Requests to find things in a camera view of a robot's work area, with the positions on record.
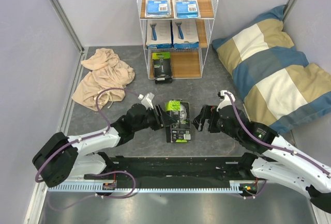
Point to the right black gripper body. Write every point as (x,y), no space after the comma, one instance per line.
(214,125)

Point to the blue beige checkered pillow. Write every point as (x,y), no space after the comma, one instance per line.
(277,84)

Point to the white wire wooden shelf unit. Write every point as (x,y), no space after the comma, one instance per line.
(186,63)

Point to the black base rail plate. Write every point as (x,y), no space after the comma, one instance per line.
(177,171)

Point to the Harry's razor box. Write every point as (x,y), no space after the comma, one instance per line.
(185,34)
(159,34)

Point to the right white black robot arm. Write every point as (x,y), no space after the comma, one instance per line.
(274,158)

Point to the Gillette razor white card pack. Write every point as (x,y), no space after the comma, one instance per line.
(186,9)

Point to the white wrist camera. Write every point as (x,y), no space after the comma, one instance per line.
(146,100)
(226,99)

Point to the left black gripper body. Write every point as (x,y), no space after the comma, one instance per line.
(159,124)

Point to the beige crumpled cloth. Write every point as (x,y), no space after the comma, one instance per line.
(105,81)

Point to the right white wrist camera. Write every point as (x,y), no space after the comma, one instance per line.
(226,99)

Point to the aluminium frame rail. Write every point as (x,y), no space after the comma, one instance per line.
(67,25)

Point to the light blue slotted cable duct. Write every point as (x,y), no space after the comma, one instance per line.
(99,187)

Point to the black green Gillette razor box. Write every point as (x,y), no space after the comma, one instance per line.
(162,69)

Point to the blue Gillette razor blister pack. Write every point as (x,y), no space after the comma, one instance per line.
(157,9)

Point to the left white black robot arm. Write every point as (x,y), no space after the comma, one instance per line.
(64,156)

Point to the black green razor box portrait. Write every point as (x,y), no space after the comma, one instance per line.
(179,132)

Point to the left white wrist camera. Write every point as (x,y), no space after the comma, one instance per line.
(146,100)

